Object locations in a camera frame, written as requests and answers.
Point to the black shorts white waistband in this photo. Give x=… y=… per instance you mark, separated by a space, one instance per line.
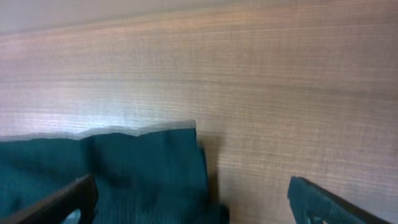
x=158 y=177

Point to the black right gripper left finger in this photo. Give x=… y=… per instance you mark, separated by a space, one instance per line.
x=80 y=195

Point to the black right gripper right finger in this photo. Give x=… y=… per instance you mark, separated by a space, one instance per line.
x=311 y=204

